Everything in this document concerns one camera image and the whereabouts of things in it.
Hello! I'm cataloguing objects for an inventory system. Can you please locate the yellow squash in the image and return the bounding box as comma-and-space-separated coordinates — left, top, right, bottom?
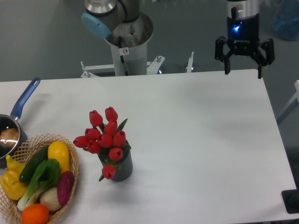
48, 141, 71, 175

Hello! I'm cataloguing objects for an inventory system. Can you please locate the brown bread roll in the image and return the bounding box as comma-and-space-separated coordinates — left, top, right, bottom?
0, 128, 19, 149

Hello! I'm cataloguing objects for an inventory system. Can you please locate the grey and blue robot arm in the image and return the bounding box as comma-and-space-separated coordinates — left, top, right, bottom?
81, 0, 275, 78

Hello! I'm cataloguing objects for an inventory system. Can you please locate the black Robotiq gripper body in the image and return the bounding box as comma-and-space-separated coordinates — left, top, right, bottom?
226, 12, 260, 56

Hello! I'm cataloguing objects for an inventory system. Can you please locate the beige garlic bulb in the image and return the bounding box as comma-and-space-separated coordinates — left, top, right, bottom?
40, 187, 62, 212

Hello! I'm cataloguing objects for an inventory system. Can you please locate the green cucumber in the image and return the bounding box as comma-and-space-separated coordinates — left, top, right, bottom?
19, 145, 49, 182

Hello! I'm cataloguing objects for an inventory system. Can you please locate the red tulip bouquet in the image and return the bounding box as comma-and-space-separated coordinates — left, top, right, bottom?
73, 107, 127, 181

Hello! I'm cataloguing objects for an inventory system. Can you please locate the orange fruit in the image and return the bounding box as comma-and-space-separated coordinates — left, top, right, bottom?
21, 203, 50, 224

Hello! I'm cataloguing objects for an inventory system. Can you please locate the blue translucent bag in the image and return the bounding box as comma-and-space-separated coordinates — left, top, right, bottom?
272, 0, 299, 41

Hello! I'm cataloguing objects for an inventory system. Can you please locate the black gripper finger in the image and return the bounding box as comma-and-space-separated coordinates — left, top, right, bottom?
250, 38, 274, 79
215, 36, 236, 75

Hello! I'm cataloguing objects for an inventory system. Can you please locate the yellow bell pepper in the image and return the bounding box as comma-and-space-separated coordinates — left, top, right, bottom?
0, 155, 28, 200

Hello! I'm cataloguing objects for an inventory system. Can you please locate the dark grey ribbed vase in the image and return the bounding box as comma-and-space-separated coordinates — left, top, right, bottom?
98, 140, 133, 182

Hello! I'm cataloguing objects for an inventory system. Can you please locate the black device at table edge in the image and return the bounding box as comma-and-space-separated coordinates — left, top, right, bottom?
281, 189, 299, 214

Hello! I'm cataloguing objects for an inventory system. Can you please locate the purple sweet potato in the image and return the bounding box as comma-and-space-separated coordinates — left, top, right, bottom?
57, 171, 74, 206

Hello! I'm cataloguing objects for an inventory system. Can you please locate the blue handled saucepan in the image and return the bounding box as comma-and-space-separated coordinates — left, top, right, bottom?
0, 77, 41, 168

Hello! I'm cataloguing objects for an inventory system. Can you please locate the white furniture frame right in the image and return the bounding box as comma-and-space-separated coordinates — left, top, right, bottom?
276, 80, 299, 125

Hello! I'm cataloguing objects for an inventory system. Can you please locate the green bok choy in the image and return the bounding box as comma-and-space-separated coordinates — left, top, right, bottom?
17, 159, 60, 211

